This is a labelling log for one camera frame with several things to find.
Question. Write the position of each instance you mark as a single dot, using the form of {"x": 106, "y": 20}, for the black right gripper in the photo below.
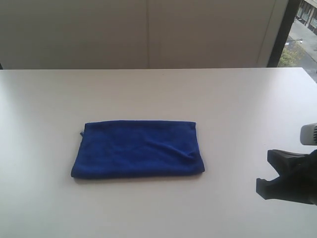
{"x": 300, "y": 187}

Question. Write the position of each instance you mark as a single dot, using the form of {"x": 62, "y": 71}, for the blue microfibre towel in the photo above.
{"x": 126, "y": 149}

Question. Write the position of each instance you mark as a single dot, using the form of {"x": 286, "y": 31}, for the dark window frame post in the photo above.
{"x": 283, "y": 32}

